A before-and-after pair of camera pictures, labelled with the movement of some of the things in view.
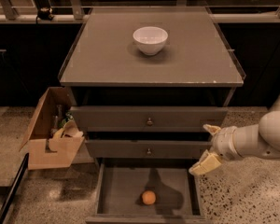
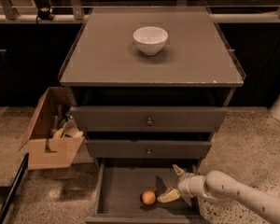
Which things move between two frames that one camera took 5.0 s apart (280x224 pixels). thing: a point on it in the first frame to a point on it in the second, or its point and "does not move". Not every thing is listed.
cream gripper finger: x=213 y=130 to x=179 y=171
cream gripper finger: x=207 y=161 to x=170 y=196
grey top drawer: x=147 y=118 does not move
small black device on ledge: x=45 y=13 does not move
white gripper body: x=223 y=142 to x=185 y=183
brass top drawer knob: x=149 y=122 does not move
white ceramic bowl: x=150 y=39 does not move
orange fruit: x=148 y=197 does not move
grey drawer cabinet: x=131 y=105 does not move
